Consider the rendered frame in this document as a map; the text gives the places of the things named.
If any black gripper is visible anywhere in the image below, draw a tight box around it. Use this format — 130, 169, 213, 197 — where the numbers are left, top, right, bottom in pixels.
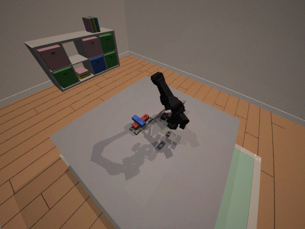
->
161, 112, 186, 129

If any blue rectangular block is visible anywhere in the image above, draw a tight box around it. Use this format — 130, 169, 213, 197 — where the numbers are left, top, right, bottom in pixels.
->
132, 115, 146, 127

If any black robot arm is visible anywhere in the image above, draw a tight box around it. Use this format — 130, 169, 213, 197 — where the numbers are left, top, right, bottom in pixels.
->
151, 72, 190, 130

